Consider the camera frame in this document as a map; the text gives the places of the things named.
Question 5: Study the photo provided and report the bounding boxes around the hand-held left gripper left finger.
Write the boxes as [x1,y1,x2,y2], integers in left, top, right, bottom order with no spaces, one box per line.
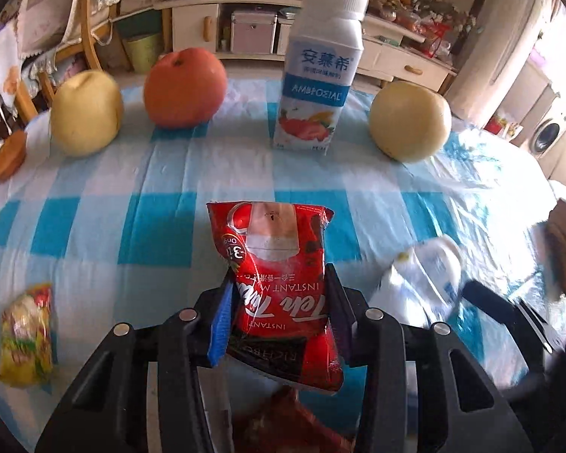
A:
[35,271,237,453]

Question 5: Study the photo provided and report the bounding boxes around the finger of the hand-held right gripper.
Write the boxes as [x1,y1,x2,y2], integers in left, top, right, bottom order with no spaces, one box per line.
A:
[461,280,555,354]

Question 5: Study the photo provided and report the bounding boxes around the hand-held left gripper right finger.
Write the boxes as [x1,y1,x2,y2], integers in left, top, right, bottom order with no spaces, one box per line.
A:
[325,263,534,453]

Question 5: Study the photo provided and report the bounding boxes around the red instant tea packet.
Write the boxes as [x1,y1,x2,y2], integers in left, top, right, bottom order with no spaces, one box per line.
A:
[206,200,345,392]

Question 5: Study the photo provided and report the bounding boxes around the white wrapper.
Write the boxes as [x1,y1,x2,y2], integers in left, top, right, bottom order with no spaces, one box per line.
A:
[370,233,465,328]

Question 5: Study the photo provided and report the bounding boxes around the yellow snack packet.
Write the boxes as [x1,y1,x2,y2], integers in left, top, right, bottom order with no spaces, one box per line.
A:
[0,283,57,388]

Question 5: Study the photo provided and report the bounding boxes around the blue white checked tablecloth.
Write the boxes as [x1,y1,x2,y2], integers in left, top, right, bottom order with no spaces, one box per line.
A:
[0,73,566,453]

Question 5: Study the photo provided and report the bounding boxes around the white washing machine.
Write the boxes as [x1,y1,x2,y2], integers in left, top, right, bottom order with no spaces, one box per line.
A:
[528,113,566,156]

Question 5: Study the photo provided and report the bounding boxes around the yellow pear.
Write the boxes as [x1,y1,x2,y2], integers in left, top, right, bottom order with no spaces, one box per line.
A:
[369,80,452,163]
[49,70,125,157]

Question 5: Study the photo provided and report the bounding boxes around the red apple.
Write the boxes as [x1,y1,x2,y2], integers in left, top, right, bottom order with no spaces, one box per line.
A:
[143,48,228,129]

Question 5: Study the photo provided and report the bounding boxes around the white yogurt bottle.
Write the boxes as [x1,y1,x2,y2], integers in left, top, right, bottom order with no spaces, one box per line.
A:
[272,0,369,156]

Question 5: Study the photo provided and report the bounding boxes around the cream TV cabinet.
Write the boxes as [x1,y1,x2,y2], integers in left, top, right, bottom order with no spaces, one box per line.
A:
[153,0,458,95]

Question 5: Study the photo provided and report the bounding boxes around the brown bun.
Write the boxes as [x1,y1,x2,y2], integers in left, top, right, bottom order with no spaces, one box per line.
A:
[0,129,28,180]

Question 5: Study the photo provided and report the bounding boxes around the green waste bin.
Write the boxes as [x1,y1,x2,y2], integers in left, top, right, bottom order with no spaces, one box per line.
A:
[122,33,165,74]

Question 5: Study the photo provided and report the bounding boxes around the pink storage box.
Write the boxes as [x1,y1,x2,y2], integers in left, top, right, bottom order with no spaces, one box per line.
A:
[230,9,278,55]

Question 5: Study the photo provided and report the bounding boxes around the dried flower bouquet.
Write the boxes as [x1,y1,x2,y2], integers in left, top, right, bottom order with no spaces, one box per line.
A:
[401,0,477,43]

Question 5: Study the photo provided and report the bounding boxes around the dark green box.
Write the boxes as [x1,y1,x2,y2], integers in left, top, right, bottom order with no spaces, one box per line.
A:
[117,9,163,39]

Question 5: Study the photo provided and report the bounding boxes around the light wooden chair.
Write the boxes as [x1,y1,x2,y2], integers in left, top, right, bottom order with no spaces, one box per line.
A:
[16,0,123,76]

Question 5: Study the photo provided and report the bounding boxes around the wooden dining table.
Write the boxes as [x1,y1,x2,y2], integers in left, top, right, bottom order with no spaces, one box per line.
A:
[0,19,57,121]

